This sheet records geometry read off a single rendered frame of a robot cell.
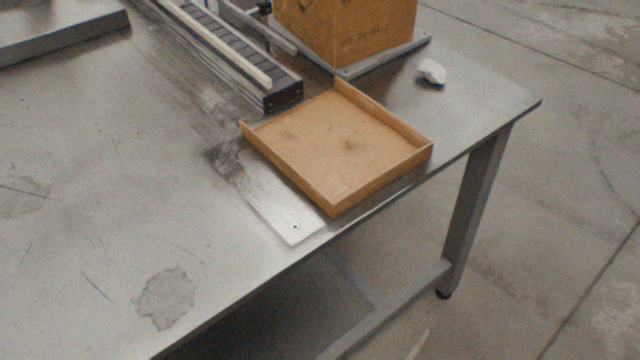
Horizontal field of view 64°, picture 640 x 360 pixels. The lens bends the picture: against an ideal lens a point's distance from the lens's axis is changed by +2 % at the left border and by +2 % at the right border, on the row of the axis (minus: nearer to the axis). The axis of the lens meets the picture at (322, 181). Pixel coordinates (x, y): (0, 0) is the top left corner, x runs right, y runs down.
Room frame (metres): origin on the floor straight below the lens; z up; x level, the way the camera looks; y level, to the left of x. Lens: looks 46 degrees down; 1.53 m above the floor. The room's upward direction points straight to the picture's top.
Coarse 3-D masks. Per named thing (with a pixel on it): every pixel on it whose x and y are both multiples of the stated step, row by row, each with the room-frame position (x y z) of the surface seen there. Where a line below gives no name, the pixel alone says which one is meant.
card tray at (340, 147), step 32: (320, 96) 0.94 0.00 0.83; (352, 96) 0.93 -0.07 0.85; (256, 128) 0.83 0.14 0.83; (288, 128) 0.83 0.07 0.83; (320, 128) 0.83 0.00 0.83; (352, 128) 0.83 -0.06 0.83; (384, 128) 0.83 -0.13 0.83; (288, 160) 0.73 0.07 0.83; (320, 160) 0.73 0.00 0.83; (352, 160) 0.73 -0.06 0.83; (384, 160) 0.73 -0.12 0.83; (416, 160) 0.72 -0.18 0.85; (320, 192) 0.61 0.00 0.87; (352, 192) 0.61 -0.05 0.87
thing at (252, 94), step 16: (144, 0) 1.32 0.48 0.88; (192, 0) 1.32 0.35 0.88; (160, 16) 1.24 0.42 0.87; (176, 32) 1.18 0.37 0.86; (192, 48) 1.12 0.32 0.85; (256, 48) 1.08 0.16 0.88; (208, 64) 1.06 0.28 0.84; (224, 64) 1.01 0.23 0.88; (224, 80) 1.01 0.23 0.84; (240, 80) 0.95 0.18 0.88; (256, 96) 0.90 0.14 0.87; (272, 96) 0.89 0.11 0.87; (288, 96) 0.92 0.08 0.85
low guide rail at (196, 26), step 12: (156, 0) 1.28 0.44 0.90; (168, 0) 1.24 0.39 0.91; (180, 12) 1.18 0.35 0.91; (192, 24) 1.13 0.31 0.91; (204, 36) 1.09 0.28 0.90; (216, 48) 1.05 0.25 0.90; (228, 48) 1.02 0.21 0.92; (240, 60) 0.97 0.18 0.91; (252, 72) 0.93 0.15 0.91; (264, 84) 0.90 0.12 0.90
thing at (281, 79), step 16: (176, 16) 1.22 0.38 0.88; (192, 16) 1.23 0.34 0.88; (208, 16) 1.23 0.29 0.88; (192, 32) 1.15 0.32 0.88; (224, 32) 1.15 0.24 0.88; (208, 48) 1.09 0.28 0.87; (240, 48) 1.07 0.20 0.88; (256, 64) 1.00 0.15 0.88; (272, 64) 1.00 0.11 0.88; (256, 80) 0.94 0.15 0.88; (272, 80) 0.94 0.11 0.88; (288, 80) 0.94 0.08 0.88
